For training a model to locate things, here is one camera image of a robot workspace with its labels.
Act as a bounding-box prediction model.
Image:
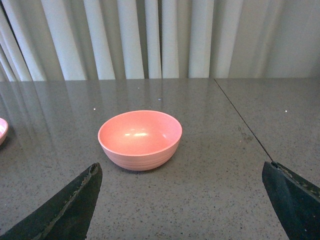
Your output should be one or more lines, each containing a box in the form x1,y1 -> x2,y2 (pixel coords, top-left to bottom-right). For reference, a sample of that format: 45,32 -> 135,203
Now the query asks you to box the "pink plate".
0,118 -> 9,145

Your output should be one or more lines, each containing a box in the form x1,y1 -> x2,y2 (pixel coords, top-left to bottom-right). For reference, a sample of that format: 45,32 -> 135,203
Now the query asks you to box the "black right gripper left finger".
0,163 -> 103,240

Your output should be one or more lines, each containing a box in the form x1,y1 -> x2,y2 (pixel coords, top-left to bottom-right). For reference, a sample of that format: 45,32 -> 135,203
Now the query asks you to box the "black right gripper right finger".
262,161 -> 320,240

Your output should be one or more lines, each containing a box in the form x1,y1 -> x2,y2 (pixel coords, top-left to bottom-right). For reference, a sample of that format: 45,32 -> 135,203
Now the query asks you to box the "white curtain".
0,0 -> 320,82

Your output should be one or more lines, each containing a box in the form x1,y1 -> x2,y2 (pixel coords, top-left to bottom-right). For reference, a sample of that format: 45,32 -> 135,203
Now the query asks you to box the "pink bowl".
97,110 -> 183,171

